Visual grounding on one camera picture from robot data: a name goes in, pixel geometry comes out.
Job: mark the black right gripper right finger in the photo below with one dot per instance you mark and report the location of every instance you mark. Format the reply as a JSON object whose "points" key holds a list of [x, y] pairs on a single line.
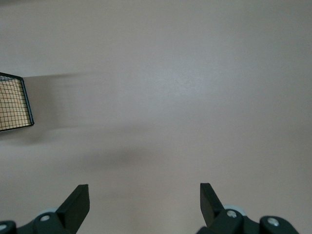
{"points": [[212, 212]]}

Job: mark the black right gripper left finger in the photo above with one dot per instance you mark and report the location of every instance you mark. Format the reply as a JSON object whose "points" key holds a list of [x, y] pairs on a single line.
{"points": [[70, 212]]}

